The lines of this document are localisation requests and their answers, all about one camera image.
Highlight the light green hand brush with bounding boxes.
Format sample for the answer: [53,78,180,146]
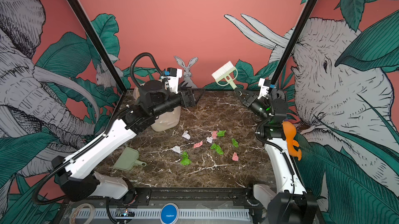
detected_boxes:
[212,61,238,90]

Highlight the beige trash bin with liner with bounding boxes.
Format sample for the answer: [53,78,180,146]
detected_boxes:
[134,80,181,132]

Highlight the light green dustpan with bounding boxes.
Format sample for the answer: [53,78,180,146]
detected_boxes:
[113,147,147,171]

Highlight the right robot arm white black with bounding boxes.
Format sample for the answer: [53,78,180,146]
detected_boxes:
[234,88,318,224]

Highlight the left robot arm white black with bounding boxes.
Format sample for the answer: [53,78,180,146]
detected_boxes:
[32,80,205,205]

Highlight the orange plush toy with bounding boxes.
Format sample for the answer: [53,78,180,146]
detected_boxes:
[282,121,302,161]

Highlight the white paper scrap upper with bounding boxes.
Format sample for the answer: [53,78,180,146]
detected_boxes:
[182,130,191,140]

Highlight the green paper scrap upper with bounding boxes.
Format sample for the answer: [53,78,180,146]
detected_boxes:
[217,130,226,137]

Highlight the green paper scrap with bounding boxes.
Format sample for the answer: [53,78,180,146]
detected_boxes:
[211,144,224,155]
[180,151,192,166]
[231,138,239,148]
[217,130,226,137]

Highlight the pink paper scrap upper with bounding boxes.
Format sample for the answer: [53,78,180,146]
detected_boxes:
[212,131,218,139]

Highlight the pink paper scrap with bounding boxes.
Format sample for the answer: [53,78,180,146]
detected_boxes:
[212,131,218,139]
[232,152,239,162]
[193,141,203,149]

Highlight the green paper scrap right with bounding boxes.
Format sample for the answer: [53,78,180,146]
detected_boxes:
[231,138,239,148]

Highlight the small white paper scrap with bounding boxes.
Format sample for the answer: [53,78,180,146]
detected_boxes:
[206,137,214,144]

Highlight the pink paper scrap middle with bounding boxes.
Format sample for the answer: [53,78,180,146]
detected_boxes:
[193,141,203,149]

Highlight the white paper scrap lower left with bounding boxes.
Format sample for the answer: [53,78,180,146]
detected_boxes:
[172,146,181,154]

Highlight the green paper scrap centre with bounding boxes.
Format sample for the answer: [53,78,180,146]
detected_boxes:
[211,144,224,155]

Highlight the pink paper scrap lower right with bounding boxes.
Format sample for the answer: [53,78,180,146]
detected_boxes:
[232,152,239,162]

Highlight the green paper scrap lower left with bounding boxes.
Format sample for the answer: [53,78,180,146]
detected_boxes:
[180,151,192,166]

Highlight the blue round button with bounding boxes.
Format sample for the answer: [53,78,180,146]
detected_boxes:
[160,203,180,224]

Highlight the coiled clear tube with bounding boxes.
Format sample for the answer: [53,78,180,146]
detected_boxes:
[69,203,96,224]

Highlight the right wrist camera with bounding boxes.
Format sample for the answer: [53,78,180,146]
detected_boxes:
[258,78,275,99]

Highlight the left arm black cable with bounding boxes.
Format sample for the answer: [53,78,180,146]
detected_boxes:
[130,52,163,88]

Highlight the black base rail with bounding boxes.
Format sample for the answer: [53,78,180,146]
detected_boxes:
[66,187,315,207]

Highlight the white slotted cable duct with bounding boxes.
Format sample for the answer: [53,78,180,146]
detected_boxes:
[69,208,250,222]

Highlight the left black frame post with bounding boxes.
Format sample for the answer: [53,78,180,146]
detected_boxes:
[67,0,127,93]

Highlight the black frame post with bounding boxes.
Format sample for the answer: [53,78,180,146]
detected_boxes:
[271,0,318,87]
[67,0,127,93]

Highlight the right black frame post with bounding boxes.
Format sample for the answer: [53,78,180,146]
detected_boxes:
[271,0,318,87]

